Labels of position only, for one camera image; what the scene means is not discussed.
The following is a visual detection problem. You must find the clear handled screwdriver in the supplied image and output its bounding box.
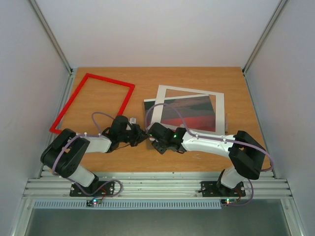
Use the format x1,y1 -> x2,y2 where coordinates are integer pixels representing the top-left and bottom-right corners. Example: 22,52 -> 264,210
224,113 -> 228,134

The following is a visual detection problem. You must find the left controller board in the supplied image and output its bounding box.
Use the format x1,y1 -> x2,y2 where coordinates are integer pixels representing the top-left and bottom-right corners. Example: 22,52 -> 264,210
86,199 -> 102,207

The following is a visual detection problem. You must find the white mat board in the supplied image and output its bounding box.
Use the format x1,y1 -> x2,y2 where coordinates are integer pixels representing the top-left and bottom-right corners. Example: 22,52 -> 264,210
144,85 -> 225,135

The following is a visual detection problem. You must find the right controller board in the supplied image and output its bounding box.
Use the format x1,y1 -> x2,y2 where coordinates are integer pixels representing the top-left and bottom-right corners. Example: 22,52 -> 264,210
221,198 -> 240,205

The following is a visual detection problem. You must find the red picture frame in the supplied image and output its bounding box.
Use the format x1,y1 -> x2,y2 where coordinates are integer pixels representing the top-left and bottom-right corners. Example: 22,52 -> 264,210
49,73 -> 135,135

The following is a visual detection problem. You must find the slotted grey cable duct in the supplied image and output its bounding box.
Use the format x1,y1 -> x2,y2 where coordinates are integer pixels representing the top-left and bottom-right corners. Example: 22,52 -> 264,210
33,199 -> 221,210

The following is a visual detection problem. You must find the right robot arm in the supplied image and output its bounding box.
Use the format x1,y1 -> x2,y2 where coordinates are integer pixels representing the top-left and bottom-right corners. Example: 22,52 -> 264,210
148,122 -> 266,197

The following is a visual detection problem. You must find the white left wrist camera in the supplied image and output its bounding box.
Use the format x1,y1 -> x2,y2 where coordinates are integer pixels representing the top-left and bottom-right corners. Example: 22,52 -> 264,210
129,118 -> 136,124

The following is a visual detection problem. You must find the sunset photo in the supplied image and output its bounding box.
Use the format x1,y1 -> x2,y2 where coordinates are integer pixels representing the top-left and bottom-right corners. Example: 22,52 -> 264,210
143,94 -> 216,135

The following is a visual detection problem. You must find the aluminium front rail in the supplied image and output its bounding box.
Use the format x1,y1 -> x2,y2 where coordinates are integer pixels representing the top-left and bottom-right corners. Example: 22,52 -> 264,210
23,170 -> 292,200

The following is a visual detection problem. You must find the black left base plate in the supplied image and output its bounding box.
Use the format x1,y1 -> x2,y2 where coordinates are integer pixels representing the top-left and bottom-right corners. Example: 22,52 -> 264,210
69,181 -> 115,197

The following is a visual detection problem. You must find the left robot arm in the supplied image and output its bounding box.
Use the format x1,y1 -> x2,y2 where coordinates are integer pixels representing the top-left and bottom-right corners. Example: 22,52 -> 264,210
40,116 -> 148,195

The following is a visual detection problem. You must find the aluminium corner post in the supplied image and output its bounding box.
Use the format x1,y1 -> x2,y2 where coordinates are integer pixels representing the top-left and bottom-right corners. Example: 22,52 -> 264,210
28,0 -> 74,76
242,0 -> 289,74

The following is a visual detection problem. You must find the left aluminium corner post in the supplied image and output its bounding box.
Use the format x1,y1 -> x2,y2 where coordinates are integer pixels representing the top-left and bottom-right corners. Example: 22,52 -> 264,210
28,0 -> 74,76

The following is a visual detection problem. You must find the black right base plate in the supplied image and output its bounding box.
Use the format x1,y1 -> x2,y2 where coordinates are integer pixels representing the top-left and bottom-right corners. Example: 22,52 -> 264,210
198,181 -> 246,197

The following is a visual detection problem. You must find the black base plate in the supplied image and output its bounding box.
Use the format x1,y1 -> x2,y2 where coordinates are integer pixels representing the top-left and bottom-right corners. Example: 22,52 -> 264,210
198,181 -> 246,197
69,181 -> 115,197

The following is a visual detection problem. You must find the right aluminium corner post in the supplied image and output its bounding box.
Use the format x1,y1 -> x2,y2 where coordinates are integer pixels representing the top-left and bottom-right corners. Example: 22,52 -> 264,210
242,0 -> 289,74

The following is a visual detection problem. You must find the controller board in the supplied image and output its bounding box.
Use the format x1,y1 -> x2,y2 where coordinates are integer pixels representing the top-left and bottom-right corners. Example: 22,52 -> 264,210
221,198 -> 240,205
86,199 -> 102,207

